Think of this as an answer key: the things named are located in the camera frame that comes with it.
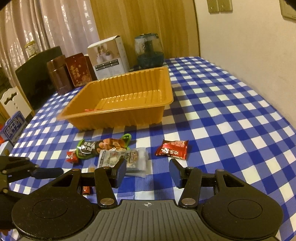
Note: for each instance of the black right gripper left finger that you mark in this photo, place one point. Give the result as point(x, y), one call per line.
point(106, 178)

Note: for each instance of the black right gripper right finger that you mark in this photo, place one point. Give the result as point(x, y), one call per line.
point(189, 179)

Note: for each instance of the clear amber candy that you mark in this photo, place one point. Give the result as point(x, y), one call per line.
point(91, 169)

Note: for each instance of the small orange red candy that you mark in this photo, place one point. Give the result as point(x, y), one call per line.
point(87, 190)

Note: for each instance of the dark red snack packet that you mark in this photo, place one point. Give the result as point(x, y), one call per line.
point(175, 149)

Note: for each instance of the clear pastry packet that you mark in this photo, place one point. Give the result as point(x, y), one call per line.
point(136, 160)

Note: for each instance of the green black nut packet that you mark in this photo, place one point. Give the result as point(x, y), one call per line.
point(87, 149)

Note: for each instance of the small red candy packet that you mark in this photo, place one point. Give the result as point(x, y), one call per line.
point(72, 157)

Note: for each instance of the white blue cardboard box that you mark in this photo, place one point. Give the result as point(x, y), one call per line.
point(5, 148)

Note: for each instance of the blue milk carton box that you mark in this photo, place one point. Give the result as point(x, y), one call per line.
point(13, 128)

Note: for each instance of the blue white checkered tablecloth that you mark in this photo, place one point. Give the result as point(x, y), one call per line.
point(227, 124)

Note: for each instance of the white carved chair back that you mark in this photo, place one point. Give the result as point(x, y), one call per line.
point(13, 101)

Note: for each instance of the orange plastic tray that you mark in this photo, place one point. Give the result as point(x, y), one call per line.
point(133, 99)

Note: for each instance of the brown metal canister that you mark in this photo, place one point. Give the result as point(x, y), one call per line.
point(59, 75)

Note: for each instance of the red gold gift box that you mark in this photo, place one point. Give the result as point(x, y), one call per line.
point(80, 69)

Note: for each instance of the glass jar on monitor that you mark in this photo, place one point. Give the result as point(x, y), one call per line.
point(31, 49)

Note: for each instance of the white humidifier box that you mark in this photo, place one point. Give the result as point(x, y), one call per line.
point(108, 57)

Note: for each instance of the green glass terrarium jar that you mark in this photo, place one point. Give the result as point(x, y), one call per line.
point(149, 50)

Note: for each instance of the pink sheer curtain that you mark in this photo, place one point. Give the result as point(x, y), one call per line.
point(67, 24)

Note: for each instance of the left beige wall socket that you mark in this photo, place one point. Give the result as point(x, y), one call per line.
point(213, 6)

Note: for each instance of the beige wall socket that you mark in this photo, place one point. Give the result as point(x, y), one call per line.
point(213, 6)
point(225, 6)

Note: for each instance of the right beige wall socket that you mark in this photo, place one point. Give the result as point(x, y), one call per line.
point(225, 6)

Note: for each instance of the beige network wall plate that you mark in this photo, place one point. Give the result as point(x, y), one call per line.
point(287, 11)

